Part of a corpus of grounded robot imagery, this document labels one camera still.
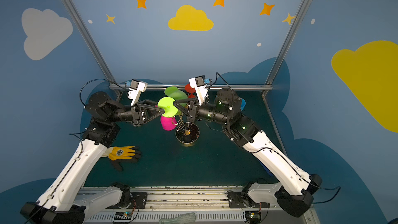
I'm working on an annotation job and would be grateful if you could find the green wine glass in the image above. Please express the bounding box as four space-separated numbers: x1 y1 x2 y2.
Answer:
159 87 188 106
158 102 177 118

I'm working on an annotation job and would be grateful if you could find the pink wine glass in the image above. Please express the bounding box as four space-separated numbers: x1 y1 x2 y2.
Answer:
161 116 177 131

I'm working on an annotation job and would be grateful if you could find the blue wine glass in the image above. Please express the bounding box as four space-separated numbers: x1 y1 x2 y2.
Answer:
240 98 246 111

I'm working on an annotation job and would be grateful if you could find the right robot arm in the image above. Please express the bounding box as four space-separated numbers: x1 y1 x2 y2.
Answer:
173 88 322 217

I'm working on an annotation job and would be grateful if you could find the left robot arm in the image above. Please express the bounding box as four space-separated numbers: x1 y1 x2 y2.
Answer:
20 91 165 224

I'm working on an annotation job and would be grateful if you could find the red wine glass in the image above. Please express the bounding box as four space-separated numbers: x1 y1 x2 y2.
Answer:
184 84 197 99

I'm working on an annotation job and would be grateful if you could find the yellow black work glove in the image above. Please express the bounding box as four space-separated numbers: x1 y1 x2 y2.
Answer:
101 146 142 172

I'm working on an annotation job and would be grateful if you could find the left circuit board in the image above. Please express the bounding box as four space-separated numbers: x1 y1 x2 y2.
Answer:
113 212 133 224

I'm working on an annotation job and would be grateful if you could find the circuit board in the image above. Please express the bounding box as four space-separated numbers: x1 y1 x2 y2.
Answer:
244 212 262 224
113 212 133 224

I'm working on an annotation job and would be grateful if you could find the right circuit board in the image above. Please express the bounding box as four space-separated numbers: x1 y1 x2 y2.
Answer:
244 212 262 224

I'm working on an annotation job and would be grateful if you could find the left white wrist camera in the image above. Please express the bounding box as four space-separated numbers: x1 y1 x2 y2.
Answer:
125 79 147 106

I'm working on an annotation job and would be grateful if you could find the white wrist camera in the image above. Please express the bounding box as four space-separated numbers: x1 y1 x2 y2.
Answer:
125 79 147 106
189 75 210 106

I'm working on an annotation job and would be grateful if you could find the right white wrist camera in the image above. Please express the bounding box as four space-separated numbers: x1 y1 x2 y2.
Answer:
189 75 210 106

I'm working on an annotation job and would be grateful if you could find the gold wire glass rack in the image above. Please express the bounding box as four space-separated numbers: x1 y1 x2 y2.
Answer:
175 113 200 147

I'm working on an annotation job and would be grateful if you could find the back frame bar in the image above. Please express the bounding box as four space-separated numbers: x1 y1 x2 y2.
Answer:
109 84 273 91

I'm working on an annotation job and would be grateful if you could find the right frame post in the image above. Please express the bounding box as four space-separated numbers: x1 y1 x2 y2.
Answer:
261 0 313 100

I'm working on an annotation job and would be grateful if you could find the frame post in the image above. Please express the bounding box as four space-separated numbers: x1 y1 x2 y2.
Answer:
61 0 116 82
261 0 313 100

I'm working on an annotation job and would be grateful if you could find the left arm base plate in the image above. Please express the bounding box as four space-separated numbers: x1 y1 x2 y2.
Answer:
107 192 148 209

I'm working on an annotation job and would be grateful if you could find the aluminium rail base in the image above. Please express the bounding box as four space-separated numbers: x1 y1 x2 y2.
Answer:
76 186 320 224

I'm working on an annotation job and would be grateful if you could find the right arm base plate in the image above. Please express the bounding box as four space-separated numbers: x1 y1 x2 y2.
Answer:
226 190 270 208

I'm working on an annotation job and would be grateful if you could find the left frame post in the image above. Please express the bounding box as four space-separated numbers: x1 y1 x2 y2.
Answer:
61 0 116 82

